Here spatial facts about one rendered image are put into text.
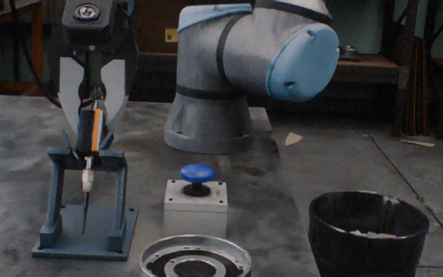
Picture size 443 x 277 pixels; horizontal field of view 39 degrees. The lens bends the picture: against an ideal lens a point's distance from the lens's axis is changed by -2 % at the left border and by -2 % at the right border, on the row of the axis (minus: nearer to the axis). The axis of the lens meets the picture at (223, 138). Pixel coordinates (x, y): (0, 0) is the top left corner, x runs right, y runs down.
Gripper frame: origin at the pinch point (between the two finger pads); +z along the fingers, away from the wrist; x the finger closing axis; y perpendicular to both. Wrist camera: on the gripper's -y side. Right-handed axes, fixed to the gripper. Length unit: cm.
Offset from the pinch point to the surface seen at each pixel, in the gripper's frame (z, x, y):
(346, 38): 38, -115, 378
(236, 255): 8.7, -15.9, -12.5
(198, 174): 4.6, -12.0, -1.3
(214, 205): 7.5, -13.8, -3.2
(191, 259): 8.9, -11.6, -13.3
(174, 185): 7.3, -9.3, 2.2
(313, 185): 92, -71, 228
